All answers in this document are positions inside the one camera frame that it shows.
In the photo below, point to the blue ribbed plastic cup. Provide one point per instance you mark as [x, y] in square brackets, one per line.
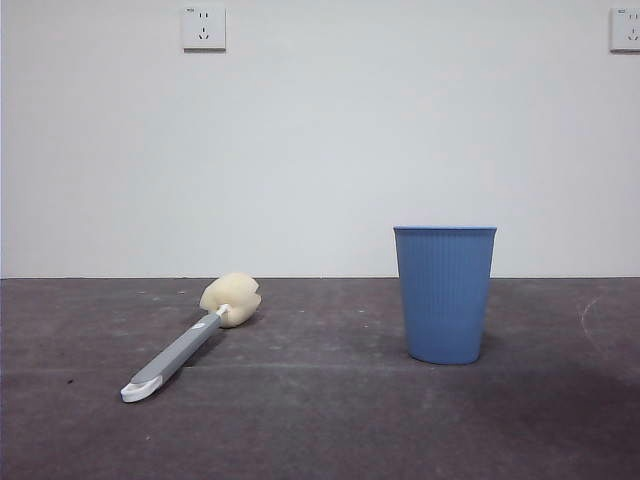
[442, 300]

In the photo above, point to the white wall socket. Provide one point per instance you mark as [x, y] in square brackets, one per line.
[204, 30]
[627, 30]

